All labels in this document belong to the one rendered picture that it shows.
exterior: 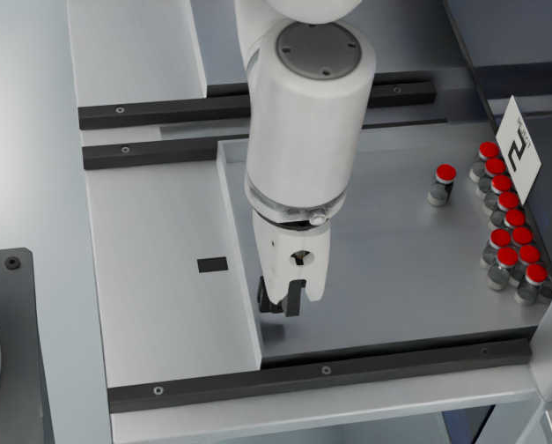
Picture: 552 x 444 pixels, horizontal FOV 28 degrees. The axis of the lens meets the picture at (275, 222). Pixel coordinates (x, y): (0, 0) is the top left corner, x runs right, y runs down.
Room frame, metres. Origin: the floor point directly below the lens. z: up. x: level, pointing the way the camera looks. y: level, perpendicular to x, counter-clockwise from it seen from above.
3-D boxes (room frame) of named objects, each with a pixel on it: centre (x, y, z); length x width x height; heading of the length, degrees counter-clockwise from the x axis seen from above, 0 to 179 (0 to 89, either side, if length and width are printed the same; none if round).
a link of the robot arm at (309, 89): (0.58, -0.01, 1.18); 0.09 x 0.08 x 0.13; 18
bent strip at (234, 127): (0.80, 0.07, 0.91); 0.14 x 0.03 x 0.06; 108
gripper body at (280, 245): (0.57, -0.01, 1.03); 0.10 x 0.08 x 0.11; 18
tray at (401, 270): (0.68, -0.13, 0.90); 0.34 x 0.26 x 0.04; 108
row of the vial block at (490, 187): (0.72, -0.23, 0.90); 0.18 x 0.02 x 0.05; 18
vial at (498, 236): (0.68, -0.22, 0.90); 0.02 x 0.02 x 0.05
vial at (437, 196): (0.75, -0.17, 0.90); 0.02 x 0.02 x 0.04
